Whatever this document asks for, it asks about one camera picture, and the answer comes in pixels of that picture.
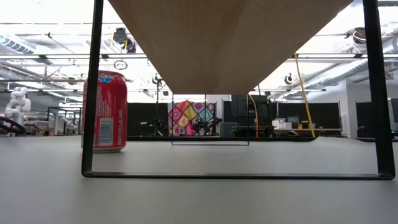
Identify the red soda can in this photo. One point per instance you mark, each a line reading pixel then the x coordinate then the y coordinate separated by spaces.
pixel 109 112

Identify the black tabletop robot arm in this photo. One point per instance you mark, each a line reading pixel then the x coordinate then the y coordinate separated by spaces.
pixel 155 124

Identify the small white robot arm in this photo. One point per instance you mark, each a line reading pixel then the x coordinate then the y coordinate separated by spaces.
pixel 69 123

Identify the colourful patchwork panel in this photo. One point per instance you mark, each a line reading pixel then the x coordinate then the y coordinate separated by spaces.
pixel 186 113

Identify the black robot green lights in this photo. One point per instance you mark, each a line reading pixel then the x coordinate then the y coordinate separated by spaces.
pixel 205 124

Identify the black tall cabinet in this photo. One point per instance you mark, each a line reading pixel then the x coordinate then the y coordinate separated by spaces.
pixel 241 107

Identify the black lamp stand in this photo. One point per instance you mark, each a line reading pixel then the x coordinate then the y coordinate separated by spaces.
pixel 156 80

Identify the black partition panel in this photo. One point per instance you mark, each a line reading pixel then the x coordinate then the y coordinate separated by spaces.
pixel 365 115
pixel 140 112
pixel 323 113

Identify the white box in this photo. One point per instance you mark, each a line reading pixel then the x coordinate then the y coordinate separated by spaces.
pixel 279 124

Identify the grey box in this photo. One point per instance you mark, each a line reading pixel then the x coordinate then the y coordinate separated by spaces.
pixel 293 122

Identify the black ceiling spotlight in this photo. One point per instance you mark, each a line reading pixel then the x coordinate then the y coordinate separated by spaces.
pixel 119 35

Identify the black round ceiling fixture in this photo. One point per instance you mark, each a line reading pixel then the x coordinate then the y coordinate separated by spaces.
pixel 359 35

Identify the large white robot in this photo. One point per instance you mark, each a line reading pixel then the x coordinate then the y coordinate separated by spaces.
pixel 18 104

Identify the grey monitor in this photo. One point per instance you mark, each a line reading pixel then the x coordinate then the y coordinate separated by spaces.
pixel 393 115

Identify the wooden shelf black metal frame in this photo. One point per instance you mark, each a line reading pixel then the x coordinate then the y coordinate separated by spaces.
pixel 224 46

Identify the silver ventilation duct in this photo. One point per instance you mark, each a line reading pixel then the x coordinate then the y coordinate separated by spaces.
pixel 351 70

